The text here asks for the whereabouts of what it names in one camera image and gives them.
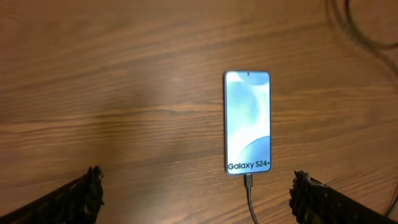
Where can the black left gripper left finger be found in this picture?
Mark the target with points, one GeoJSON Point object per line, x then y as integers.
{"type": "Point", "coordinates": [78, 201]}

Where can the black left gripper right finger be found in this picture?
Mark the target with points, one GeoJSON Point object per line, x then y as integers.
{"type": "Point", "coordinates": [313, 202]}

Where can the Galaxy S24+ smartphone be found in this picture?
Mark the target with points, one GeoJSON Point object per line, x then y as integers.
{"type": "Point", "coordinates": [247, 122]}

